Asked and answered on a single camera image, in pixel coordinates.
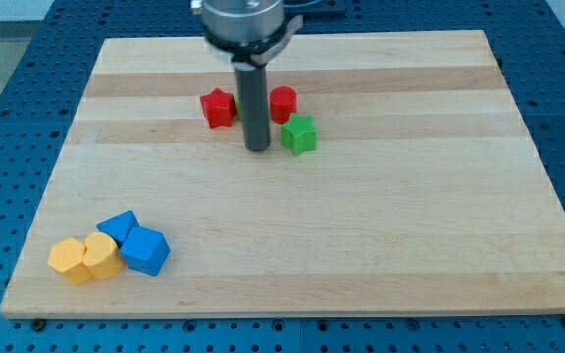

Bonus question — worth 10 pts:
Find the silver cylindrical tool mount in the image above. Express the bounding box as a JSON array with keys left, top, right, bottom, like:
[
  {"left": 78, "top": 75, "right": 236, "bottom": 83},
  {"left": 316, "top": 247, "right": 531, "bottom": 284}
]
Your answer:
[{"left": 191, "top": 0, "right": 303, "bottom": 66}]

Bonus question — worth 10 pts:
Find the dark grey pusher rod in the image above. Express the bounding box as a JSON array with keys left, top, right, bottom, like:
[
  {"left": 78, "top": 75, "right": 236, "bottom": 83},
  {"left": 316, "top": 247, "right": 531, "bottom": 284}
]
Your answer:
[{"left": 235, "top": 67, "right": 271, "bottom": 151}]

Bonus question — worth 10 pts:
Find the red star block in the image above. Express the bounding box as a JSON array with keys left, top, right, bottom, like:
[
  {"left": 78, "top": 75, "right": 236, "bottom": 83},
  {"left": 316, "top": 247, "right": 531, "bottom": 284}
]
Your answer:
[{"left": 200, "top": 88, "right": 237, "bottom": 129}]

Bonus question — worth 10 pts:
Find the green star block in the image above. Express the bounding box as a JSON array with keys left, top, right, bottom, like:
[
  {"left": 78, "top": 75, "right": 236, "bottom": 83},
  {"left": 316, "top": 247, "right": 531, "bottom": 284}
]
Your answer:
[{"left": 281, "top": 113, "right": 317, "bottom": 156}]

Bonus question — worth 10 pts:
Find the green block behind rod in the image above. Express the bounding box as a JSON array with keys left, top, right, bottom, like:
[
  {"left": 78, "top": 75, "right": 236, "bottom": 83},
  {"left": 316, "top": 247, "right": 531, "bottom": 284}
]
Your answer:
[{"left": 233, "top": 94, "right": 241, "bottom": 120}]

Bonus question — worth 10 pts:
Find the red cylinder block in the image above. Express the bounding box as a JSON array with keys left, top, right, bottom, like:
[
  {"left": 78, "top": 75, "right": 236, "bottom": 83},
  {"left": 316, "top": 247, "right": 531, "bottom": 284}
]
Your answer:
[{"left": 269, "top": 86, "right": 297, "bottom": 125}]

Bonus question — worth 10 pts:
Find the wooden board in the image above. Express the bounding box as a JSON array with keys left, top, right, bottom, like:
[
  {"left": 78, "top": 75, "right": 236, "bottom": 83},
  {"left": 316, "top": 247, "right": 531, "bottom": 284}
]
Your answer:
[{"left": 0, "top": 30, "right": 565, "bottom": 319}]

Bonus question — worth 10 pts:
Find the blue triangle block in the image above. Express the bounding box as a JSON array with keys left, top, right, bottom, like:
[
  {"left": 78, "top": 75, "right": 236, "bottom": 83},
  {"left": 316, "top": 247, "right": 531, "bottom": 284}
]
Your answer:
[{"left": 96, "top": 210, "right": 139, "bottom": 247}]

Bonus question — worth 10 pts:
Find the blue cube block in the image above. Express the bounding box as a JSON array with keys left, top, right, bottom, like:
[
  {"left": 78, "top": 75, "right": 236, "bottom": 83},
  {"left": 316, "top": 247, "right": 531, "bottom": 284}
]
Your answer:
[{"left": 120, "top": 227, "right": 171, "bottom": 276}]

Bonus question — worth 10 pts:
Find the yellow cylinder block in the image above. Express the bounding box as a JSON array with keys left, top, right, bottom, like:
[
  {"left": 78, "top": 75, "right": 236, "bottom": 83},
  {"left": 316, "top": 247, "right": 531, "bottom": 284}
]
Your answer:
[{"left": 82, "top": 232, "right": 125, "bottom": 280}]

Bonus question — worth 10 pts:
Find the yellow hexagon block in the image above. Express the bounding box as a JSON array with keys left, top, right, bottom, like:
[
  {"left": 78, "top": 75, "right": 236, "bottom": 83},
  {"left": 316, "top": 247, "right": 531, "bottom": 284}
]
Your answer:
[{"left": 48, "top": 237, "right": 93, "bottom": 285}]

